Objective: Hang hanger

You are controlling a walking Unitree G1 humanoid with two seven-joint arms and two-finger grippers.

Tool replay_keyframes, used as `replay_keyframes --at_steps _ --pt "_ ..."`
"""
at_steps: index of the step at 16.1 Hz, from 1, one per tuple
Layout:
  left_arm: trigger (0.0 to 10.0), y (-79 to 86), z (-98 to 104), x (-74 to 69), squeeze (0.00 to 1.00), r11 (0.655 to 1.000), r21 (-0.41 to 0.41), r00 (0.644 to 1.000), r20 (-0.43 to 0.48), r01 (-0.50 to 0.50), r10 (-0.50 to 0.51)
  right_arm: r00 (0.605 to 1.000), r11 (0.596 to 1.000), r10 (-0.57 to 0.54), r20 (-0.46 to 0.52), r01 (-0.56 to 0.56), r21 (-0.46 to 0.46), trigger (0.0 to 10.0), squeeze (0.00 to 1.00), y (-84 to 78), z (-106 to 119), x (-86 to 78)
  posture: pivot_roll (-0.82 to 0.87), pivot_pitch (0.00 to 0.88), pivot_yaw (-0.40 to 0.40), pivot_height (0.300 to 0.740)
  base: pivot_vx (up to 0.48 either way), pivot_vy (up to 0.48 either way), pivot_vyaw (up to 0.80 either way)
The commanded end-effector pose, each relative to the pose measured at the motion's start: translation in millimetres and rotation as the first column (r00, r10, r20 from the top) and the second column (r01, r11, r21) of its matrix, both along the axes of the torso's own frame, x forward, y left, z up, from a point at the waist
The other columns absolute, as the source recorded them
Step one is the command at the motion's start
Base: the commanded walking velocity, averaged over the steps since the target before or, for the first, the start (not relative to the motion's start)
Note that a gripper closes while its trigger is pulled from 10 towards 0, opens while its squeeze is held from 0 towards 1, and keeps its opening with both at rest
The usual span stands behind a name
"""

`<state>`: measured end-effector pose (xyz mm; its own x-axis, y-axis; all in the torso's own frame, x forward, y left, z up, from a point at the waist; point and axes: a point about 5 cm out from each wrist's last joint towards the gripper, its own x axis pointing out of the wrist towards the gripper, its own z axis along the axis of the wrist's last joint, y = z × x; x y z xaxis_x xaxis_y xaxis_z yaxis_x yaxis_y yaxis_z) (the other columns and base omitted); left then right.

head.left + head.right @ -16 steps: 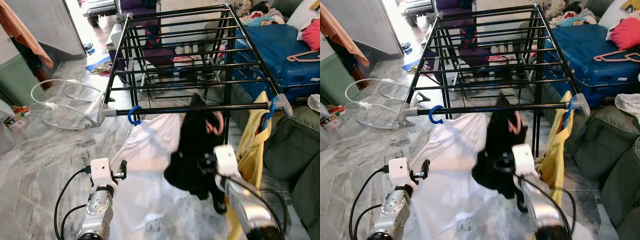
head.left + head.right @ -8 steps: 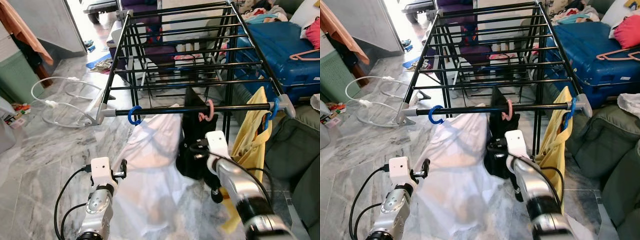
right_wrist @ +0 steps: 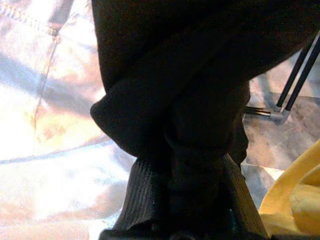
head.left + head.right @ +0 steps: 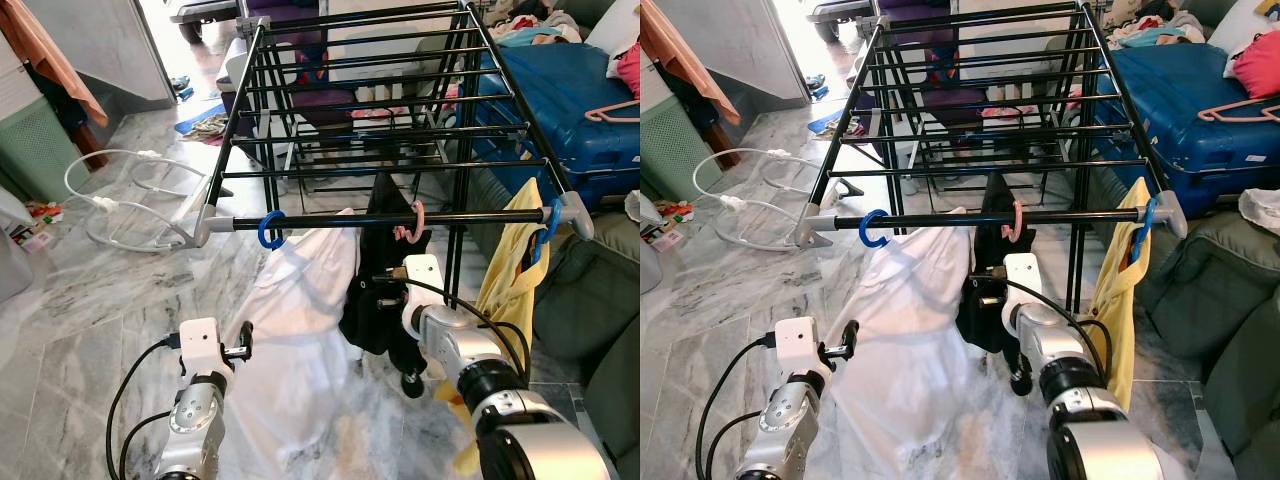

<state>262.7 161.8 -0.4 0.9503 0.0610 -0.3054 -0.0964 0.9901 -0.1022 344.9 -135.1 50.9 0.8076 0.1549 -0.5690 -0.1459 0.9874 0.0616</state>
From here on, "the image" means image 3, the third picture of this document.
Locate white shirt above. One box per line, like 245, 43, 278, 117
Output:
0, 0, 137, 240

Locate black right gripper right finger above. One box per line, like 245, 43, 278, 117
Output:
219, 154, 268, 237

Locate black shirt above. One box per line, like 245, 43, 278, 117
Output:
90, 0, 320, 226

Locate yellow shirt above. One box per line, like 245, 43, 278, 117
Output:
258, 138, 320, 238

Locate black metal drying rack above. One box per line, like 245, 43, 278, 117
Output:
243, 32, 320, 121

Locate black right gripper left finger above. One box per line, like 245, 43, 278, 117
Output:
113, 159, 176, 232

